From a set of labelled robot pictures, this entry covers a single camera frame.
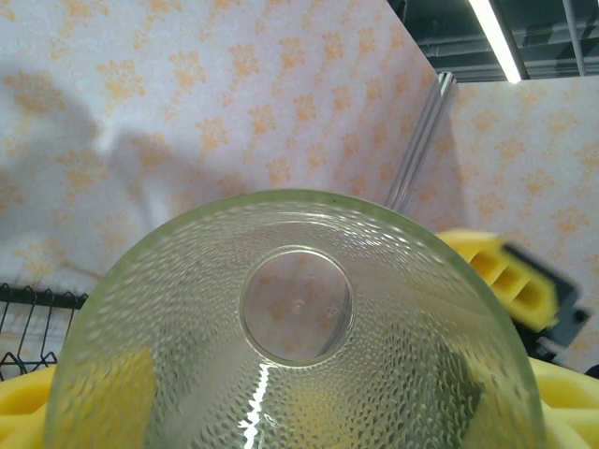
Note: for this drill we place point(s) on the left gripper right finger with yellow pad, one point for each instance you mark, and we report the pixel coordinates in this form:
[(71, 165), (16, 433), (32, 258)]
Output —
[(571, 411)]

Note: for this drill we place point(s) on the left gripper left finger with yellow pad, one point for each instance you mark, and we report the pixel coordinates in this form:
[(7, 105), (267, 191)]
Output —
[(23, 411)]

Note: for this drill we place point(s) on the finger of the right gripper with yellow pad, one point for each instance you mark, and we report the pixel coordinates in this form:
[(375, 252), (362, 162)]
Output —
[(515, 285)]

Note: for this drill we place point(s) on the green plastic cup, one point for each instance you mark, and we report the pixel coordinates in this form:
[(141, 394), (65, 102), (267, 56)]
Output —
[(295, 374)]

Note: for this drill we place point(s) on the ceiling strip light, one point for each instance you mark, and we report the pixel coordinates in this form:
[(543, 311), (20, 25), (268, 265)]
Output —
[(496, 42)]

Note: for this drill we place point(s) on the aluminium frame post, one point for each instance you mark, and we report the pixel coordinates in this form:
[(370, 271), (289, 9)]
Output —
[(421, 140)]

